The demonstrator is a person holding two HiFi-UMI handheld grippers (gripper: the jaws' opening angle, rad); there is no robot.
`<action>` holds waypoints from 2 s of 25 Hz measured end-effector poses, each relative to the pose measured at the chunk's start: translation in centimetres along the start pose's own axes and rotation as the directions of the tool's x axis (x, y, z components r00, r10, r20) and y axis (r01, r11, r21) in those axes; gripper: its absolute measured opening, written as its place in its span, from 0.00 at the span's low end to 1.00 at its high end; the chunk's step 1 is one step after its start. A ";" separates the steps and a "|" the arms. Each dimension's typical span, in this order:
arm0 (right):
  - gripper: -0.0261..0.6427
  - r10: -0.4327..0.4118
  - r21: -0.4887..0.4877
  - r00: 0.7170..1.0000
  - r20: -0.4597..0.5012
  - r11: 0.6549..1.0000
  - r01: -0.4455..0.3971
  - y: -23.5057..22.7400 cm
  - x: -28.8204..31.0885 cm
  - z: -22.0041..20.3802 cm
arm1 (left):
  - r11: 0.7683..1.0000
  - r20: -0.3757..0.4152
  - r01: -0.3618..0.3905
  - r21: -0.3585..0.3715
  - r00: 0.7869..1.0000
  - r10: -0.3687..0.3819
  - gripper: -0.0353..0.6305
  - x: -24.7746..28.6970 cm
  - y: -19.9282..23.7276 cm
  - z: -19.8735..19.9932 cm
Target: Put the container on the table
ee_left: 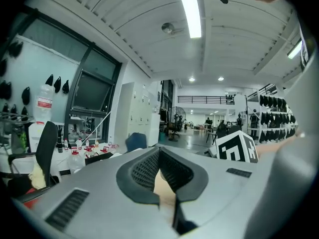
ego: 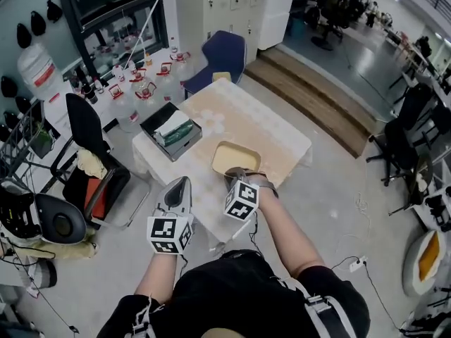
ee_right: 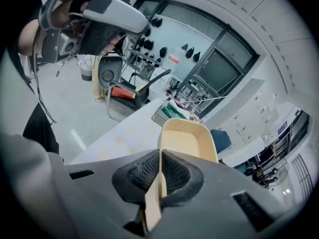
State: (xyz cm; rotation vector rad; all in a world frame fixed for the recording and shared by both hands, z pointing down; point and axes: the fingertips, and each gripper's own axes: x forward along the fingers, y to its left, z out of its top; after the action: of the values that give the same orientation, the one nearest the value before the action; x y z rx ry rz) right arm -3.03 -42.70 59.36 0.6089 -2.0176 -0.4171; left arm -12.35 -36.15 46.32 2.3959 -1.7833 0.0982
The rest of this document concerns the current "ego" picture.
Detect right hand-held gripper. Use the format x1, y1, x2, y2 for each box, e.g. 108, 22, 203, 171
223, 166, 280, 222

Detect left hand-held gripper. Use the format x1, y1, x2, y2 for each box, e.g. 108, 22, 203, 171
146, 175, 195, 256

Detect yellow plastic tray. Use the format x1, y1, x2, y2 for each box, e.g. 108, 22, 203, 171
210, 140, 262, 176

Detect person's left forearm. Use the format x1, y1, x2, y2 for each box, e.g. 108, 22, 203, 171
135, 251, 185, 305

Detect person's right forearm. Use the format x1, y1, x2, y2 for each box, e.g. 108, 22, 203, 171
254, 187, 326, 278

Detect cream clothed table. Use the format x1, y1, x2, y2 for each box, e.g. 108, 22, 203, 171
132, 77, 314, 250

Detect black open tray box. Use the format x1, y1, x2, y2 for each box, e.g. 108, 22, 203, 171
140, 101, 204, 163

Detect green and white packet bundle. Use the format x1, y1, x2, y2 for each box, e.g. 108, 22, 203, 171
154, 110, 195, 146

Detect orange flat bag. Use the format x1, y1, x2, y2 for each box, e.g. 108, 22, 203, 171
85, 177, 111, 220

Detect cream crumpled cloth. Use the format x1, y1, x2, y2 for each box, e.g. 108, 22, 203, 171
76, 147, 107, 180

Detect group of clear water jugs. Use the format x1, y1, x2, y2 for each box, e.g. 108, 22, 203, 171
105, 46, 194, 133

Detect wooden steps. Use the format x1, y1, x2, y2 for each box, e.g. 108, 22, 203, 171
244, 45, 378, 158

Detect black mesh office chair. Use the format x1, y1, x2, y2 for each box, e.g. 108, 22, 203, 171
50, 92, 152, 229

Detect grey shell with black hole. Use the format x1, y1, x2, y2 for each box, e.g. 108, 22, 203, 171
34, 192, 88, 245

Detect blue upholstered chair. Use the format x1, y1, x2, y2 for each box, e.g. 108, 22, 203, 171
183, 30, 248, 101

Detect person's black shirt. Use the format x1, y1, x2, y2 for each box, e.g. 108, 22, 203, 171
96, 249, 371, 338

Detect cream fabric bundle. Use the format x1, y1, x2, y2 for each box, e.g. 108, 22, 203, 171
0, 223, 100, 261

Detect white power strip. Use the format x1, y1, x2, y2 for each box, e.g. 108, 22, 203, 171
347, 256, 369, 273

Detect white thin rod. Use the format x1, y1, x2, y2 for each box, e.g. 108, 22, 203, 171
122, 0, 164, 68

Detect black swivel office chair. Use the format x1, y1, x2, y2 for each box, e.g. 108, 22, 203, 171
365, 82, 435, 187

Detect large red label water bottle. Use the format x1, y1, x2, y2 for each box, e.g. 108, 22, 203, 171
16, 43, 65, 100

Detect white bag with orange filling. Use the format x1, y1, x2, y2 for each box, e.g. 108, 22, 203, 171
402, 228, 449, 298

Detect black wire rack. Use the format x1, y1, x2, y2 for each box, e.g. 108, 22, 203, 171
0, 99, 54, 181

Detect grey shoulder strap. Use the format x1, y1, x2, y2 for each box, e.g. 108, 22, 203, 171
278, 278, 355, 338

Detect black power cable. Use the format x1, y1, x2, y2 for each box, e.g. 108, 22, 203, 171
330, 255, 402, 330

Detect group of black wall shells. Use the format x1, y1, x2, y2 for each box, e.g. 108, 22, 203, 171
0, 0, 64, 142

